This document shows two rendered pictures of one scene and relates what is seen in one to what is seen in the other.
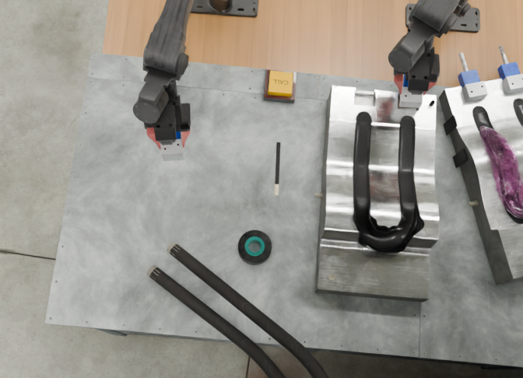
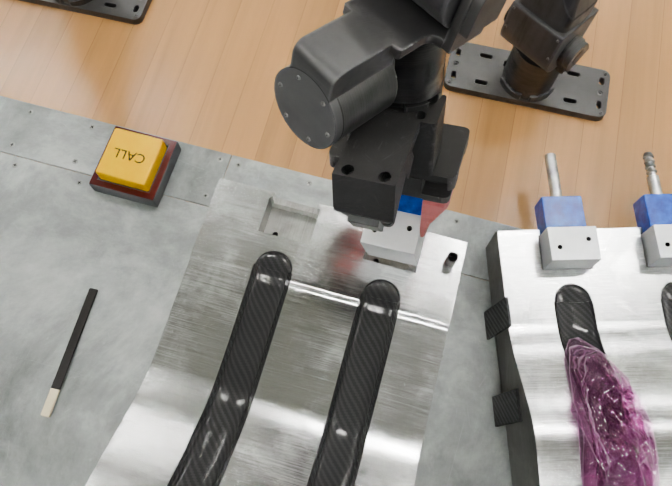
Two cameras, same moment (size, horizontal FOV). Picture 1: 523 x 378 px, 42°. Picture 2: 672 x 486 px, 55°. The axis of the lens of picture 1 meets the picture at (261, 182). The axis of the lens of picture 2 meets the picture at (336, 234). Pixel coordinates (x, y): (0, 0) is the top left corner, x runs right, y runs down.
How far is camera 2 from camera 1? 113 cm
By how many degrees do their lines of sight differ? 7
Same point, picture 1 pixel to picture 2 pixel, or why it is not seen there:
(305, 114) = (174, 236)
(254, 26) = (130, 40)
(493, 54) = (627, 171)
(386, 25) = not seen: hidden behind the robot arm
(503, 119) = (633, 329)
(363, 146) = (254, 339)
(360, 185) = (210, 448)
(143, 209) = not seen: outside the picture
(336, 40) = not seen: hidden behind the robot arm
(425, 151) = (410, 381)
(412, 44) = (337, 51)
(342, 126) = (214, 279)
